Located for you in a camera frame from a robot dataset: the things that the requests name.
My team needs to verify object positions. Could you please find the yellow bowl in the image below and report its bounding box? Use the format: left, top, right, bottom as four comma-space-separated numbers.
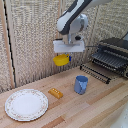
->
52, 53, 71, 67

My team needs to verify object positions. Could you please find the woven beige screen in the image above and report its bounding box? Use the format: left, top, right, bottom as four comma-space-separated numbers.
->
6, 0, 128, 88

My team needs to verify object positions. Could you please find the black dish rack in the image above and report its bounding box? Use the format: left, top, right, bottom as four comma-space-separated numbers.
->
79, 37, 128, 85

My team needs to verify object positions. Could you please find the blue cup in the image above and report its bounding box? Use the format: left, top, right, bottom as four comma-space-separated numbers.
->
73, 75, 90, 96

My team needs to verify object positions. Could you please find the wooden frame post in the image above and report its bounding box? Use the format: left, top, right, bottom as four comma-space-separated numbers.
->
0, 0, 16, 90

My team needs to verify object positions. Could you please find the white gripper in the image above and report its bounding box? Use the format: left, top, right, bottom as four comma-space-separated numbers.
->
52, 38, 86, 64

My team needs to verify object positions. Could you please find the white plate with patterned rim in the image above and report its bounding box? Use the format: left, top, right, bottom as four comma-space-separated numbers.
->
4, 88, 50, 122

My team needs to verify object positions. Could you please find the black cable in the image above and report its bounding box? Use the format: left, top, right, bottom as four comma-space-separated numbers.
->
84, 45, 101, 50

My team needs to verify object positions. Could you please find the small orange yellow block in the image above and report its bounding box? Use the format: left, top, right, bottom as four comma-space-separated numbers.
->
48, 87, 64, 100

